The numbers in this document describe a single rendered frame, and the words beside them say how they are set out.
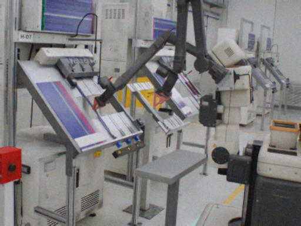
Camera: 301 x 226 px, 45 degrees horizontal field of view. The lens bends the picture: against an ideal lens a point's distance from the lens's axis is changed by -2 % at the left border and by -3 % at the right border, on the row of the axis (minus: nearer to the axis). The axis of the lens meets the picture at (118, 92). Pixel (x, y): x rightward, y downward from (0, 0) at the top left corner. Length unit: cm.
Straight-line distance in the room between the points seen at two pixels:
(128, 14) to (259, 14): 668
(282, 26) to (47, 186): 817
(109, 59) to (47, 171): 161
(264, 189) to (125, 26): 211
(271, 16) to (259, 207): 807
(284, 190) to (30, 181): 146
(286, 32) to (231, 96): 768
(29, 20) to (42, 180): 101
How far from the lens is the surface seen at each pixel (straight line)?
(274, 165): 201
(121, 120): 257
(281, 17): 982
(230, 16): 1013
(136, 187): 277
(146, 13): 358
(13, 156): 191
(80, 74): 258
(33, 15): 241
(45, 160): 236
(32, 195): 244
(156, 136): 355
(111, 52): 364
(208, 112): 214
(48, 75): 243
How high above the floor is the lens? 131
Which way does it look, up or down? 7 degrees down
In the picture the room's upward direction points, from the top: 3 degrees clockwise
